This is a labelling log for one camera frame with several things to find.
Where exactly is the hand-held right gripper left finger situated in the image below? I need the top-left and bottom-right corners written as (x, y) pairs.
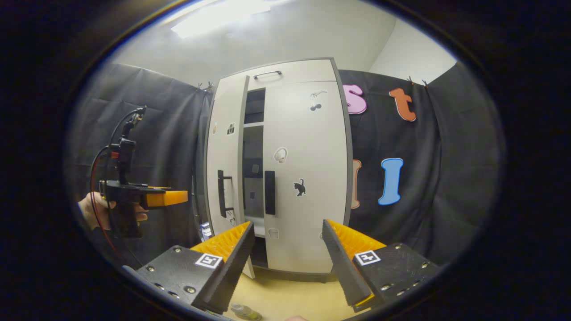
top-left (123, 221), bottom-right (256, 315)

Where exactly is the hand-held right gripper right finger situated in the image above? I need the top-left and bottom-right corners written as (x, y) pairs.
top-left (321, 218), bottom-right (442, 313)

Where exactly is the clear bottle with green label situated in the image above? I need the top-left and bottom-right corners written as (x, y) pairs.
top-left (230, 303), bottom-right (264, 321)

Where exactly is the white cabinet door phone sticker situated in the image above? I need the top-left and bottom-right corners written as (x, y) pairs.
top-left (206, 75), bottom-right (250, 279)

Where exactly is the white and grey cabinet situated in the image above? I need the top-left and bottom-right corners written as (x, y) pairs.
top-left (203, 57), bottom-right (354, 282)

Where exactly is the black backdrop cloth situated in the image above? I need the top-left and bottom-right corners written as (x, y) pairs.
top-left (339, 60), bottom-right (507, 268)
top-left (67, 62), bottom-right (215, 268)

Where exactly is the red cable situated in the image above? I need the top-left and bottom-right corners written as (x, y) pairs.
top-left (89, 146), bottom-right (117, 252)

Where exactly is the black bow door handle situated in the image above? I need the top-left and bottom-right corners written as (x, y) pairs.
top-left (217, 169), bottom-right (235, 218)

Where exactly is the flat black door handle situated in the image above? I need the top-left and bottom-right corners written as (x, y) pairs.
top-left (265, 170), bottom-right (276, 215)

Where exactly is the black cable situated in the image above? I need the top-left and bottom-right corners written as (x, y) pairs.
top-left (107, 107), bottom-right (145, 150)

